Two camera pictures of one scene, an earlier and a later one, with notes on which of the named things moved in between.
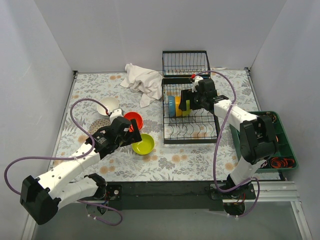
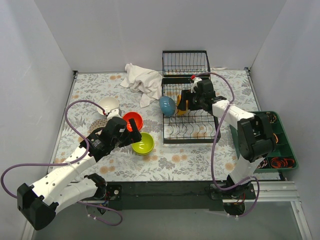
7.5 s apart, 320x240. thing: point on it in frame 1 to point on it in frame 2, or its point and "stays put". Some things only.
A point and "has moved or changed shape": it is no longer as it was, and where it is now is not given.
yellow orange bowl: [178, 112] has moved or changed shape
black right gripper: [191, 99] stays put
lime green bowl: [187, 112] to [145, 146]
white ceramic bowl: [107, 102] stays put
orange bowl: [131, 115] stays put
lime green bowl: [146, 146] stays put
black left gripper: [130, 132] stays put
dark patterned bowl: [98, 123] stays put
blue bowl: [171, 106] has moved or changed shape
